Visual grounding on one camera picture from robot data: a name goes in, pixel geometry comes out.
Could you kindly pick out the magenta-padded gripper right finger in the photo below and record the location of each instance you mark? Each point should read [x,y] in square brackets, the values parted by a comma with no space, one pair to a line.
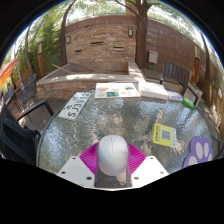
[150,168]

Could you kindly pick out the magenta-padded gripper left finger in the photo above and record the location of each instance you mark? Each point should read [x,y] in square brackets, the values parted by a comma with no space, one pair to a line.
[75,168]

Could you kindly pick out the white computer mouse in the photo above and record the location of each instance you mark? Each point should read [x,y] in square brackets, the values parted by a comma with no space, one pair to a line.
[112,155]

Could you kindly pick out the purple paw-shaped mouse pad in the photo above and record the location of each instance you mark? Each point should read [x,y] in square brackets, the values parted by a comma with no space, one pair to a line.
[199,151]

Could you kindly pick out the yellow square card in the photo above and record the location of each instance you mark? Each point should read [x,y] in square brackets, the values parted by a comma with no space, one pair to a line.
[165,135]

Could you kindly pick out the white license plate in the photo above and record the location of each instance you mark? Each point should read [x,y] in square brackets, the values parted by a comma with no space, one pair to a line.
[75,106]

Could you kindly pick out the black armchair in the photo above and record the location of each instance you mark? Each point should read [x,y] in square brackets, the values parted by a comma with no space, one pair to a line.
[16,136]

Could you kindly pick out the small white tissue pack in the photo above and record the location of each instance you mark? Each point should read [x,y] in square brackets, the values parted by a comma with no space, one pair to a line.
[175,97]

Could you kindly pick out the flat white box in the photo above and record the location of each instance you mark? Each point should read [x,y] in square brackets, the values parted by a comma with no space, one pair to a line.
[153,90]

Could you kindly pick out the white planter box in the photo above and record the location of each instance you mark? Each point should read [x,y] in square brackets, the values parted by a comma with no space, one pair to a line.
[192,96]

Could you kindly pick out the white sheet with colourful pictures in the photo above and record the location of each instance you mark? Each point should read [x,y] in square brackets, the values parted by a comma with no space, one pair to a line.
[116,90]

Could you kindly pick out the dark slatted wooden chair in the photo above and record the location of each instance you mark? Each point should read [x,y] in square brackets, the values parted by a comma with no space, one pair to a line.
[175,73]

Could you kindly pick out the orange umbrella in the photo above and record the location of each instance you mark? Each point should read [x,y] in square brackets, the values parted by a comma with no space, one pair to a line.
[6,71]

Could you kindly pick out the thin curved tree trunk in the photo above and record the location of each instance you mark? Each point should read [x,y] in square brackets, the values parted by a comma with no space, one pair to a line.
[63,40]

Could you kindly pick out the thick tree trunk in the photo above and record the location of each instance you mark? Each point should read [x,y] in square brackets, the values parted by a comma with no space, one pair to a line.
[141,36]

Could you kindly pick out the white wall box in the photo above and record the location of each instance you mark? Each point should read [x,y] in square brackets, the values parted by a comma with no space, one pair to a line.
[153,57]

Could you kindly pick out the wooden post with lamp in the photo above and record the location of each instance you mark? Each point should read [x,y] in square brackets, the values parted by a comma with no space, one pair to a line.
[197,65]
[41,60]

